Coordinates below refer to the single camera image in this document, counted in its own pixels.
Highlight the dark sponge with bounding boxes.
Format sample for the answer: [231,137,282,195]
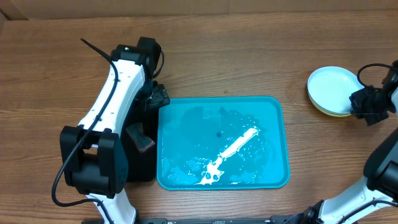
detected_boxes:
[126,123,155,152]

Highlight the yellow-green plate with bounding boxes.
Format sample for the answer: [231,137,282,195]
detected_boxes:
[308,95,351,118]

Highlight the light blue plate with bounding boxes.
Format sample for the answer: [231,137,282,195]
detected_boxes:
[307,66,364,114]

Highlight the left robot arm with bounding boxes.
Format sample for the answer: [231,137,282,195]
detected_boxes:
[57,37,170,223]

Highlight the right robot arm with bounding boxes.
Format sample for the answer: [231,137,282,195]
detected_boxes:
[271,61,397,224]

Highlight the teal plastic tray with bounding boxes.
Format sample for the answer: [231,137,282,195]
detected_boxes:
[157,96,290,190]

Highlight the black plastic tray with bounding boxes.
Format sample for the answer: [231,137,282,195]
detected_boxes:
[121,100,159,182]

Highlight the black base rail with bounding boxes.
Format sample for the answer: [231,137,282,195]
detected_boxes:
[81,214,312,224]

